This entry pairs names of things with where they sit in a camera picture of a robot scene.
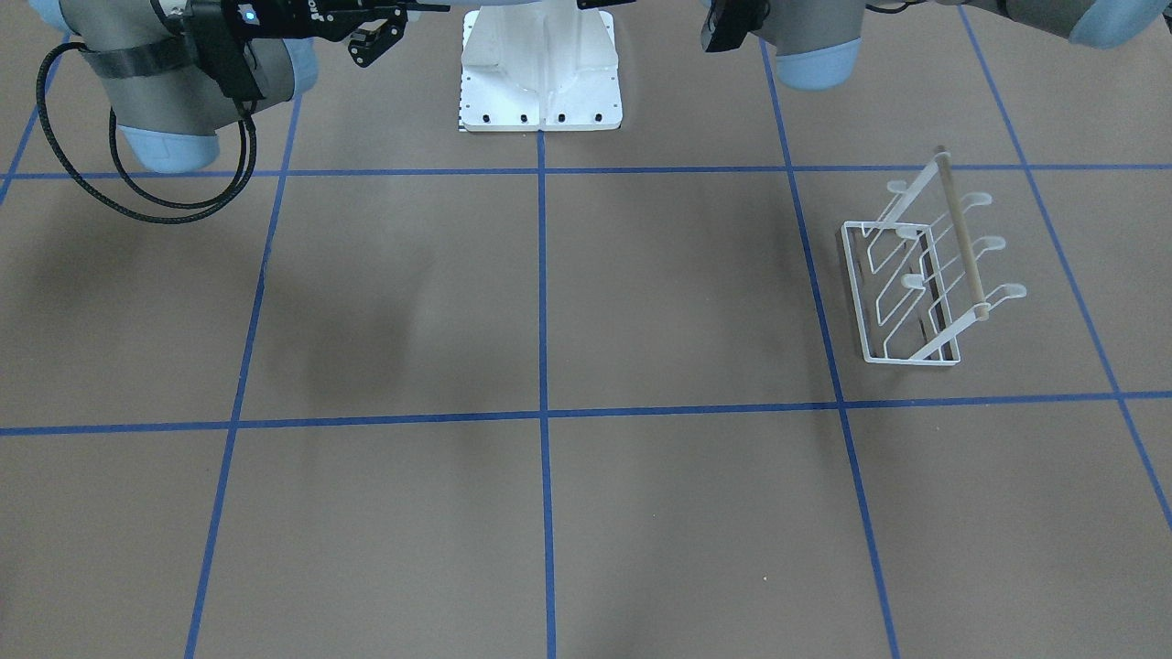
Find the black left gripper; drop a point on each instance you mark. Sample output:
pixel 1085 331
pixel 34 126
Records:
pixel 605 3

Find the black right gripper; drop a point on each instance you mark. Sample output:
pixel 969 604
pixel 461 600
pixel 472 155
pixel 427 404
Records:
pixel 291 16

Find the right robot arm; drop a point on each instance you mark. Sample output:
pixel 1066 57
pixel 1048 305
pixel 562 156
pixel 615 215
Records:
pixel 175 72

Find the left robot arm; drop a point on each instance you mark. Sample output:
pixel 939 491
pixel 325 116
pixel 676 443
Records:
pixel 817 43

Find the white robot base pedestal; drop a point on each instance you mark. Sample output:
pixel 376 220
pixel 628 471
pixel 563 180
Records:
pixel 539 66

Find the white wire cup holder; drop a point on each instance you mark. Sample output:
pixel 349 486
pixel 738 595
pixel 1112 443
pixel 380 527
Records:
pixel 914 271

